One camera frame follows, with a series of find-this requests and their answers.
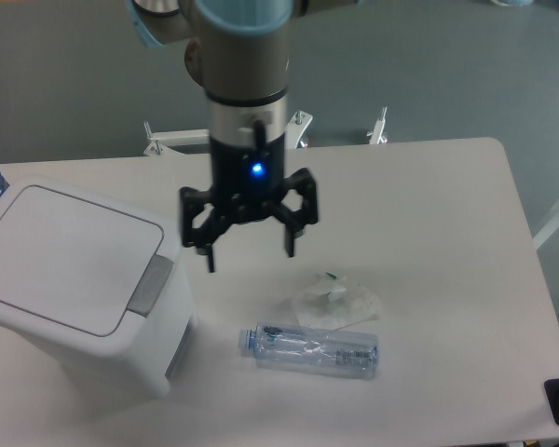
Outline clear plastic water bottle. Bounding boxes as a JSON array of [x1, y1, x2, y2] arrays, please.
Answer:
[[238, 322, 379, 379]]

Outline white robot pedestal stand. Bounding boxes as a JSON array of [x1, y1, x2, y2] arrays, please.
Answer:
[[143, 106, 389, 156]]

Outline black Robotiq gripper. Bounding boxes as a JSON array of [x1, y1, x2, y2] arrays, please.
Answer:
[[179, 135, 319, 274]]

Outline crumpled white tissue wrapper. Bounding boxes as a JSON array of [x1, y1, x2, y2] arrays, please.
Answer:
[[290, 271, 380, 331]]

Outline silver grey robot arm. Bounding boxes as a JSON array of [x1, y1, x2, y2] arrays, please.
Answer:
[[126, 1, 346, 272]]

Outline white push-button trash can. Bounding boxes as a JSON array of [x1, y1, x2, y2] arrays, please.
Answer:
[[0, 176, 196, 397]]

